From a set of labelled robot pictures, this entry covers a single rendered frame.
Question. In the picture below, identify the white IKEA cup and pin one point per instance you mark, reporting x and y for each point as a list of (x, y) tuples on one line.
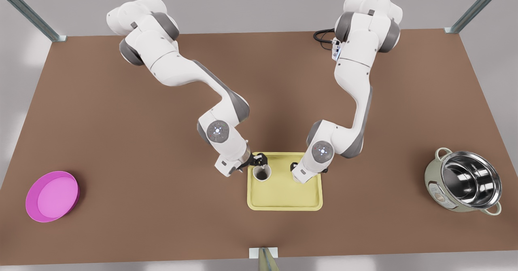
[(262, 175)]

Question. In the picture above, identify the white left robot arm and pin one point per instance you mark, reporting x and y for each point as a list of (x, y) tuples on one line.
[(356, 66)]

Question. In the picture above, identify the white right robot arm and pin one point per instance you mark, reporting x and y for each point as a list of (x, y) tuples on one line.
[(170, 62)]

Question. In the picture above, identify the yellow rectangular tray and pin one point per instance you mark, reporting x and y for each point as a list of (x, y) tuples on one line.
[(283, 194)]

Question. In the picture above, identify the pink round bowl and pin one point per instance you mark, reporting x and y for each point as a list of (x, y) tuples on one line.
[(52, 197)]

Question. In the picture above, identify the silver frame post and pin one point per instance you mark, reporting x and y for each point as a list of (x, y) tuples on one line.
[(265, 259), (477, 6), (28, 11)]

